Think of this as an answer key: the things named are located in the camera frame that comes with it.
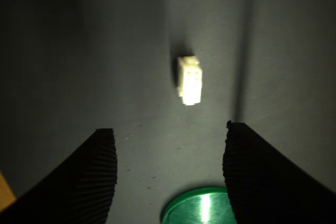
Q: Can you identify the round green lid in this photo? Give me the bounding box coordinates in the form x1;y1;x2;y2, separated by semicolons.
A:
160;186;238;224

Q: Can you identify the dark grey mat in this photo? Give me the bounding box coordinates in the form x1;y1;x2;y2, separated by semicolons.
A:
0;0;336;224

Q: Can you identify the small white plastic terminal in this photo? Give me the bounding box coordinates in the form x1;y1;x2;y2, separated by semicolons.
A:
176;55;203;106

